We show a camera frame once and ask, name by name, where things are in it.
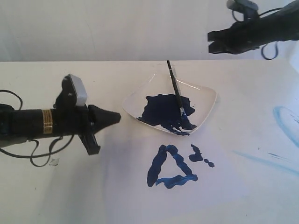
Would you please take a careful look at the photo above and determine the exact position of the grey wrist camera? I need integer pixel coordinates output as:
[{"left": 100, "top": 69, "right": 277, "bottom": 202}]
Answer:
[
  {"left": 61, "top": 74, "right": 87, "bottom": 106},
  {"left": 226, "top": 0, "right": 258, "bottom": 12}
]

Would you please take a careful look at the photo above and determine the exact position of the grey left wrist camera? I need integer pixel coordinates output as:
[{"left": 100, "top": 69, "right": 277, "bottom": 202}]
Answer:
[{"left": 61, "top": 74, "right": 87, "bottom": 106}]

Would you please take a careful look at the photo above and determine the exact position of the small clear tape scrap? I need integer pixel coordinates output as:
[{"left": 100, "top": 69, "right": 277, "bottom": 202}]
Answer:
[{"left": 49, "top": 158, "right": 60, "bottom": 166}]

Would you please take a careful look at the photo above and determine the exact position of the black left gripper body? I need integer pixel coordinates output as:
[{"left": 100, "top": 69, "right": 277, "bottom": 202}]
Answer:
[{"left": 51, "top": 105, "right": 100, "bottom": 155}]

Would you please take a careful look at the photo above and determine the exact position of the black paintbrush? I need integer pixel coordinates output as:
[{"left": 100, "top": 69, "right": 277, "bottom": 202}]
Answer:
[{"left": 167, "top": 60, "right": 191, "bottom": 130}]

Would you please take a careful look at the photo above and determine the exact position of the white paper sheet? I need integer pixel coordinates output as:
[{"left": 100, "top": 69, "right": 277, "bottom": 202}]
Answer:
[{"left": 100, "top": 130, "right": 264, "bottom": 224}]

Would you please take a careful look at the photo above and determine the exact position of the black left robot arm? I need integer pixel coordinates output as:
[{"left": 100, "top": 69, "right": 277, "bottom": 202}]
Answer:
[{"left": 0, "top": 105, "right": 121, "bottom": 155}]

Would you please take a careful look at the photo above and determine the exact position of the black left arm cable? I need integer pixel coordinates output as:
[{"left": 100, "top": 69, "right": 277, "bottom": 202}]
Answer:
[{"left": 0, "top": 90, "right": 75, "bottom": 168}]

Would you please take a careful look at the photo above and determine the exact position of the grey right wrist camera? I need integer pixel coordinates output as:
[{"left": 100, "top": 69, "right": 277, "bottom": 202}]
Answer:
[{"left": 226, "top": 0, "right": 258, "bottom": 12}]

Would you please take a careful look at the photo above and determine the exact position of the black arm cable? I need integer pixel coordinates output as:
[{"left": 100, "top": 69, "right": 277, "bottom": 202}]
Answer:
[
  {"left": 0, "top": 90, "right": 75, "bottom": 168},
  {"left": 231, "top": 7, "right": 288, "bottom": 60}
]

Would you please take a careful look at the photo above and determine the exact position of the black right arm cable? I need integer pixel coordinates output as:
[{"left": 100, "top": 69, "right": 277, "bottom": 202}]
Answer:
[{"left": 231, "top": 7, "right": 288, "bottom": 60}]

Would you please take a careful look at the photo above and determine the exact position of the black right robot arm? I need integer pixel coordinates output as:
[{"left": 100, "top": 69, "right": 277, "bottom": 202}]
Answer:
[{"left": 207, "top": 0, "right": 299, "bottom": 55}]

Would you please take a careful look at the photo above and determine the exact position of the white square plate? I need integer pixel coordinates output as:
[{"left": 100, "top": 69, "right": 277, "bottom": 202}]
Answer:
[{"left": 122, "top": 68, "right": 217, "bottom": 136}]

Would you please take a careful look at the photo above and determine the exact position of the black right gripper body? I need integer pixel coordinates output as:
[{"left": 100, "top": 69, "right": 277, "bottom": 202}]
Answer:
[{"left": 228, "top": 19, "right": 262, "bottom": 55}]

